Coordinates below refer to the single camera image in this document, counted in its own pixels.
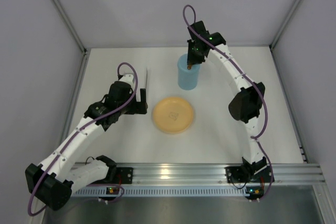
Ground light blue lid with strap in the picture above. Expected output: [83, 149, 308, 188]
[177, 54, 200, 72]

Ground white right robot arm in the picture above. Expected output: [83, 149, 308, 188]
[187, 21, 274, 183]

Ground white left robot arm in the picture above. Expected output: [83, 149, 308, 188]
[25, 73, 148, 211]

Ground light blue cylindrical container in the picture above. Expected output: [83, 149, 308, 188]
[177, 54, 200, 90]

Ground beige round plate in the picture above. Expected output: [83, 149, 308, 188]
[152, 97, 194, 134]

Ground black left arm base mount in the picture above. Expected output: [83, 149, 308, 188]
[103, 167, 133, 185]

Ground aluminium frame post left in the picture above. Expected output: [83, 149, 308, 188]
[34, 0, 88, 53]

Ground aluminium frame post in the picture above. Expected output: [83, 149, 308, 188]
[34, 0, 88, 53]
[269, 0, 304, 52]

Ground perforated cable duct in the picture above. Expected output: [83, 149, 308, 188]
[74, 186, 247, 197]

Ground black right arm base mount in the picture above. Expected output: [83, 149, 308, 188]
[225, 166, 275, 185]

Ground aluminium frame post right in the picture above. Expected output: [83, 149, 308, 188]
[269, 0, 304, 52]

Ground aluminium front rail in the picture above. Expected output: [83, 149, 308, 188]
[118, 163, 326, 186]

